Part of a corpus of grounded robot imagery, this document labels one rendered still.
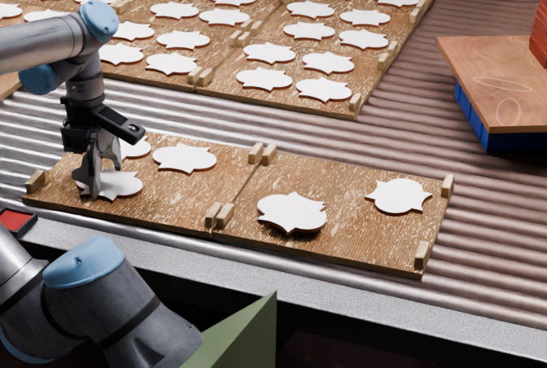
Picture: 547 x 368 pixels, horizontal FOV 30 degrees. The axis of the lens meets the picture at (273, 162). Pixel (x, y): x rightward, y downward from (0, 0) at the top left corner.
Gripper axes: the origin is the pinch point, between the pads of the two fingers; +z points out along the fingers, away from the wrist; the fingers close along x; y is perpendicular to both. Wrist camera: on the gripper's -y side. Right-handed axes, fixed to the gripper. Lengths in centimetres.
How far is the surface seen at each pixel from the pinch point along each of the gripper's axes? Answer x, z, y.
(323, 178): -17.7, 4.1, -41.0
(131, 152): -13.4, -0.4, 1.0
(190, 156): -15.9, 0.7, -11.9
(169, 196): -0.3, 1.8, -13.1
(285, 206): 0.3, 0.9, -38.0
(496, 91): -51, -4, -73
